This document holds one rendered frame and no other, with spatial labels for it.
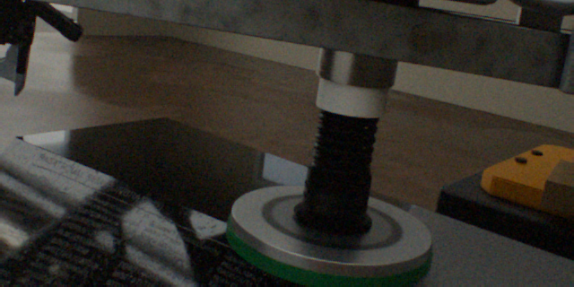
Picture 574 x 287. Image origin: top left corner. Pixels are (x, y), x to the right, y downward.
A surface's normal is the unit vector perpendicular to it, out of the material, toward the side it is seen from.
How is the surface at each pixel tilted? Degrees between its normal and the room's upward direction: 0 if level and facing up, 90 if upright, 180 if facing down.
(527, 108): 90
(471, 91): 90
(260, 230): 0
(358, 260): 0
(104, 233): 45
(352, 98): 90
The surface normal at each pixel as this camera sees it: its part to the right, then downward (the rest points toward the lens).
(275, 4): -0.04, 0.22
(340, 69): -0.50, 0.13
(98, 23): 0.79, 0.24
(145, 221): -0.29, -0.60
